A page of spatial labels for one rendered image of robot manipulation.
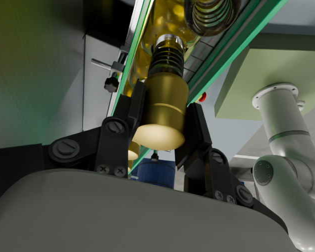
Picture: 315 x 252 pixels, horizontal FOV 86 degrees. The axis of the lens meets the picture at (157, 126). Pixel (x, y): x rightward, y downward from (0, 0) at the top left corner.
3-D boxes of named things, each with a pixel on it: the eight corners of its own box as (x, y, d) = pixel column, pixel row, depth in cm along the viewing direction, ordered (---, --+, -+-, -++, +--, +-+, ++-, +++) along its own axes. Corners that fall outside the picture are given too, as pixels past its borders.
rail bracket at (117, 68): (103, 32, 38) (82, 70, 31) (132, 45, 40) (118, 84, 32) (102, 47, 41) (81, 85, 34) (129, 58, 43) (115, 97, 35)
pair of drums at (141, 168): (128, 165, 369) (118, 213, 318) (134, 139, 264) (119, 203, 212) (163, 172, 378) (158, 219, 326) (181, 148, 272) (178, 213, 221)
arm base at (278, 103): (318, 85, 50) (343, 131, 42) (288, 110, 60) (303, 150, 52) (265, 80, 50) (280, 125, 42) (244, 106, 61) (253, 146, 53)
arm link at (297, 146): (289, 148, 52) (308, 205, 44) (252, 141, 50) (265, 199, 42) (322, 135, 44) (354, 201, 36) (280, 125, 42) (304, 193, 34)
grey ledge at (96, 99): (98, 14, 44) (82, 38, 37) (130, 29, 46) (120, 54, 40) (86, 149, 119) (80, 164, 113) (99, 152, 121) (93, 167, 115)
